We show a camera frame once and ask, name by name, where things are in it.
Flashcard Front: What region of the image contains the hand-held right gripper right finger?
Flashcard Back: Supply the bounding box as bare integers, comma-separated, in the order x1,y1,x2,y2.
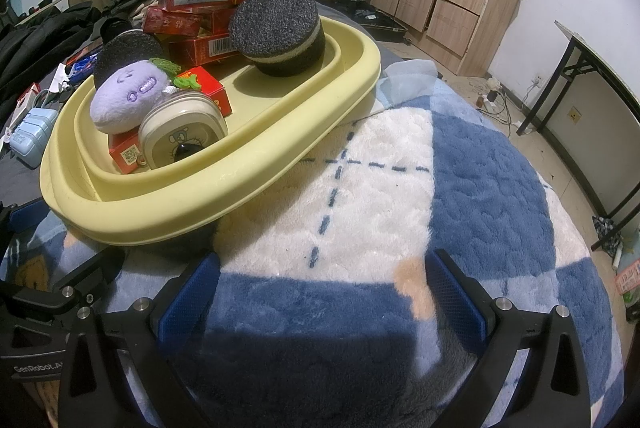
424,249,592,428

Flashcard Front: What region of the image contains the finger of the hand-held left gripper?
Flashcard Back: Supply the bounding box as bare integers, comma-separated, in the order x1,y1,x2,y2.
0,201,51,239
0,249,125,324

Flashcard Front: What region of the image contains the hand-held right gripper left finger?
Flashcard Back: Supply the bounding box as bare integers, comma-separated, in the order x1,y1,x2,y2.
57,253,222,428

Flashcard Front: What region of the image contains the purple eggplant plush toy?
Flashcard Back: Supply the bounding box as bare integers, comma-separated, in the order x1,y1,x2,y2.
90,56,201,135

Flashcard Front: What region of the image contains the beige alarm clock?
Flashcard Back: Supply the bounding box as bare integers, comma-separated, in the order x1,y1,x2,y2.
138,91,229,171

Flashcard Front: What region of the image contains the yellow plastic basin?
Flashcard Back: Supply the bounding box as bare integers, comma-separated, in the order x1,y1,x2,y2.
39,12,383,249

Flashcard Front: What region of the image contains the black round cookie cushion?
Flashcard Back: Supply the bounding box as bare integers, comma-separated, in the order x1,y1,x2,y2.
229,0,326,77
94,31,165,88

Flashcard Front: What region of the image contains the grey bed sheet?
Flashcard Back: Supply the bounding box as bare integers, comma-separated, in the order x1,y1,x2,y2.
0,108,66,209

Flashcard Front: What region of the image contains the light blue suitcase-shaped box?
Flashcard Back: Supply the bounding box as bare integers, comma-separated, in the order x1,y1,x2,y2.
10,108,56,169

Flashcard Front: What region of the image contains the red white packet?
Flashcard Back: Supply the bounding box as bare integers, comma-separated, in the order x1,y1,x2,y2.
17,84,45,119

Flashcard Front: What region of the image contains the blue white checkered blanket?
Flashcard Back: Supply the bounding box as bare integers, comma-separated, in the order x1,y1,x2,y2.
0,72,626,428

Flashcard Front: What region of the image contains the blue snack packet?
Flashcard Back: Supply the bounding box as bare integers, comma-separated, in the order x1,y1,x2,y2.
70,55,101,78

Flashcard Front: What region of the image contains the dark patterned cloth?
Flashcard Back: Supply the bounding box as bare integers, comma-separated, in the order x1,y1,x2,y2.
594,215,623,253

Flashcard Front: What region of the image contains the pink plastic bag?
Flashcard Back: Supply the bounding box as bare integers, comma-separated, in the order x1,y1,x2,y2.
616,258,640,296

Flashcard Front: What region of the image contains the black jacket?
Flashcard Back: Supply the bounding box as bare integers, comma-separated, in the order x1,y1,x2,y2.
0,2,103,109

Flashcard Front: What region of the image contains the light blue cloth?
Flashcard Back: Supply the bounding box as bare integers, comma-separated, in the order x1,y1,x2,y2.
380,59,443,101

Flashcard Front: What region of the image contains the black folding table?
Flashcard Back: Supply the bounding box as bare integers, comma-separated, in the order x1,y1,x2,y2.
517,20,640,251

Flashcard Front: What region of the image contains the black case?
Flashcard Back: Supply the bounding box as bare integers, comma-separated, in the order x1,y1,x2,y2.
345,0,406,43

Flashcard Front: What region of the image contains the power strip with cables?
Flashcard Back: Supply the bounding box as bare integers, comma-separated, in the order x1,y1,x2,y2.
475,76,521,126

